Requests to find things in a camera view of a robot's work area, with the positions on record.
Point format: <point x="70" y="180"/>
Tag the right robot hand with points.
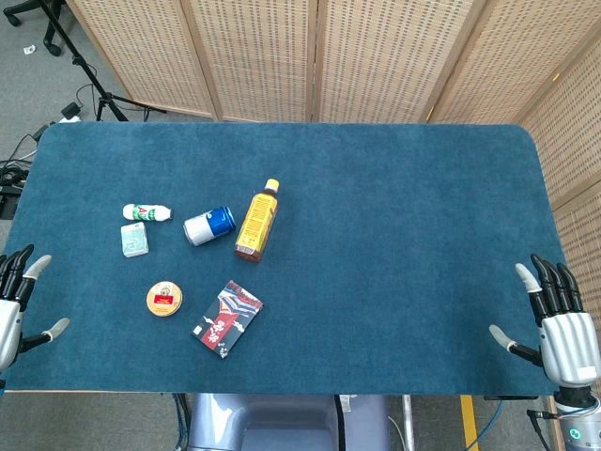
<point x="565" y="345"/>

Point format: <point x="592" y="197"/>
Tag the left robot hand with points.
<point x="8" y="315"/>

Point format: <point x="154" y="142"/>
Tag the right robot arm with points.
<point x="578" y="418"/>

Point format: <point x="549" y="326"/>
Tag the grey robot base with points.
<point x="286" y="423"/>

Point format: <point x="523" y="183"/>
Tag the pale green small box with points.
<point x="134" y="239"/>

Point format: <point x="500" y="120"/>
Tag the round orange tin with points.
<point x="164" y="299"/>

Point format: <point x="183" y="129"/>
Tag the white green small bottle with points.
<point x="146" y="212"/>

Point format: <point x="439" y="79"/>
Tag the black red patterned box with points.
<point x="227" y="319"/>

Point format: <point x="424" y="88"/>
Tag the blue white drink can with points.
<point x="209" y="226"/>

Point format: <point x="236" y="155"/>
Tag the black tripod stand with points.
<point x="89" y="70"/>

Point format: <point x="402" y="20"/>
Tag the yellow label tea bottle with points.
<point x="257" y="224"/>

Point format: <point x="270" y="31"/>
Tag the blue table mat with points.
<point x="291" y="263"/>

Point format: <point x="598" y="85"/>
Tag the black office chair base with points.
<point x="33" y="26"/>

